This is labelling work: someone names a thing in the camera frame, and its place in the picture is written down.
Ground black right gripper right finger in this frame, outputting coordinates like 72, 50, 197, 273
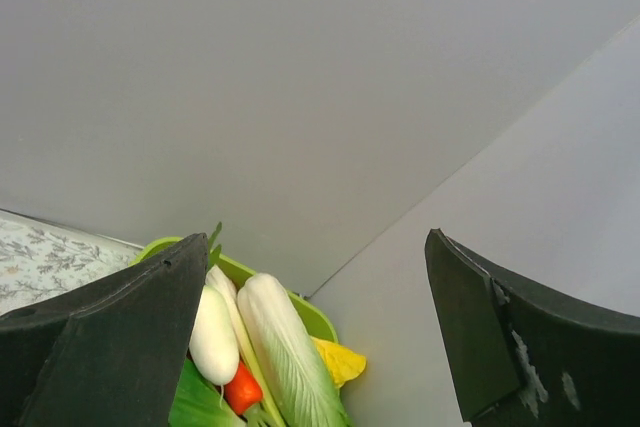
424, 229, 639, 426

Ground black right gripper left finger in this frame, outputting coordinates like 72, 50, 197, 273
1, 234, 208, 426

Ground green bok choy toy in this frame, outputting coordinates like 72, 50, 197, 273
168, 359, 246, 427

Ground white radish toy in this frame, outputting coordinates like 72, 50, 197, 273
189, 265, 240, 386

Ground floral patterned table mat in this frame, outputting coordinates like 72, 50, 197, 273
0, 211, 142, 314

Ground orange carrot toy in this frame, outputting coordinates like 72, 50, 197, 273
224, 361, 264, 416

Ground yellow pepper toy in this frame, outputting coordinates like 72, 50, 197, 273
311, 337, 367, 389

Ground napa cabbage toy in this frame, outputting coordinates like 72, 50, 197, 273
237, 273, 352, 427

